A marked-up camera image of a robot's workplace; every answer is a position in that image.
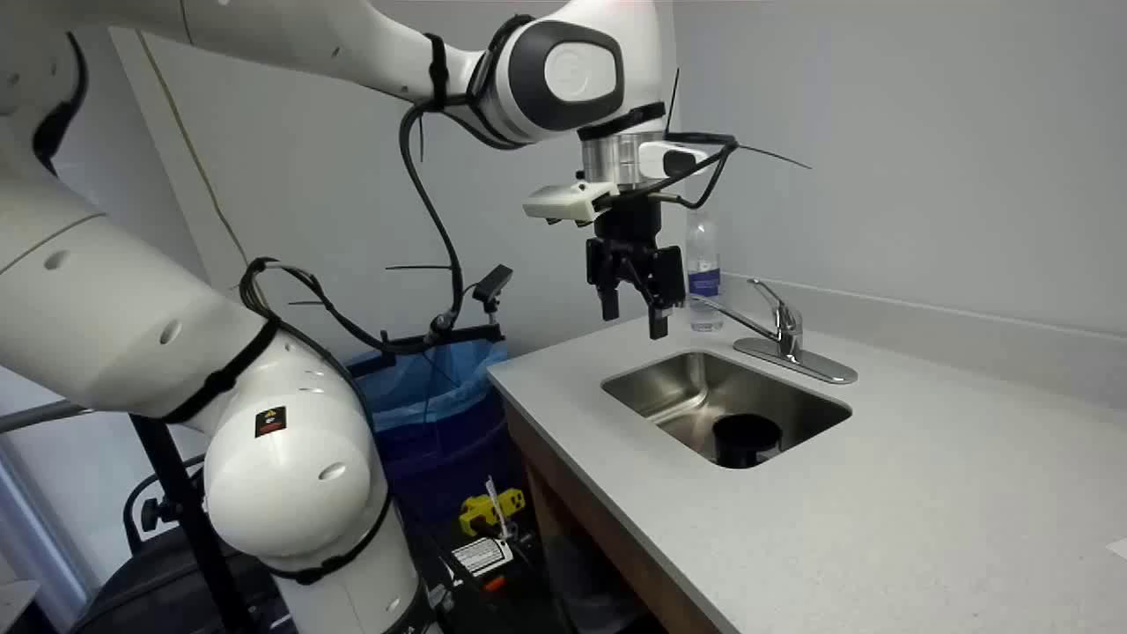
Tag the black equipment case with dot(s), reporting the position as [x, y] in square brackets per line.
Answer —
[127, 585]

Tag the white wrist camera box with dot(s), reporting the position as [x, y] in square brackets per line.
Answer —
[566, 204]

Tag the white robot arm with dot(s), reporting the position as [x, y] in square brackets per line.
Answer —
[118, 306]

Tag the clear plastic water bottle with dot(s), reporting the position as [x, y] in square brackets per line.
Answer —
[707, 275]

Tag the stainless steel sink basin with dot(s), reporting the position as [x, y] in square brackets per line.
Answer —
[673, 388]

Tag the white labelled box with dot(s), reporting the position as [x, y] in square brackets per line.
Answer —
[479, 557]

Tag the yellow tool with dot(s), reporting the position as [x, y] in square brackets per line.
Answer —
[485, 512]

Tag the brown wooden cabinet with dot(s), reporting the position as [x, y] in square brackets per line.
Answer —
[585, 530]

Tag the grey metal rail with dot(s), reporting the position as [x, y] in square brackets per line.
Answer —
[37, 416]

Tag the chrome sink faucet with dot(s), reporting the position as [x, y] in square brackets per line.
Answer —
[789, 346]

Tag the black clip-on camera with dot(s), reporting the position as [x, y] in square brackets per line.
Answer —
[491, 286]

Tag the black stand pole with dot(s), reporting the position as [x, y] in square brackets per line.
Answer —
[189, 515]

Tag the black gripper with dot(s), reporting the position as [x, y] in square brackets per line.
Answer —
[635, 252]

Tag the blue lined trash bin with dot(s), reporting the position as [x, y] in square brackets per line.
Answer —
[443, 409]

